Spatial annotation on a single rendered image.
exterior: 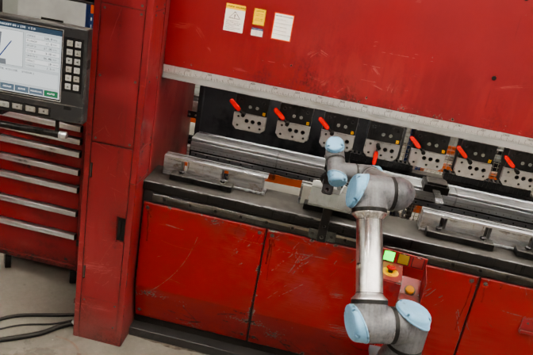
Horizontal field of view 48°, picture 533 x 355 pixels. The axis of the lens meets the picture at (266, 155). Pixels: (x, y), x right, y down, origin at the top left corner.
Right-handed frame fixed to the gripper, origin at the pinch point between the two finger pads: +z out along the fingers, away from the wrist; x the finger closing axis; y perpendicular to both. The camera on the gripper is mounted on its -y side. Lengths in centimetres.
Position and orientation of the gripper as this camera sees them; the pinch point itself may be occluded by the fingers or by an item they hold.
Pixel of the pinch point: (331, 188)
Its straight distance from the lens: 269.0
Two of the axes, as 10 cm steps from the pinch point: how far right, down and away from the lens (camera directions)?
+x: -9.4, -2.6, 2.4
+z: 0.7, 5.3, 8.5
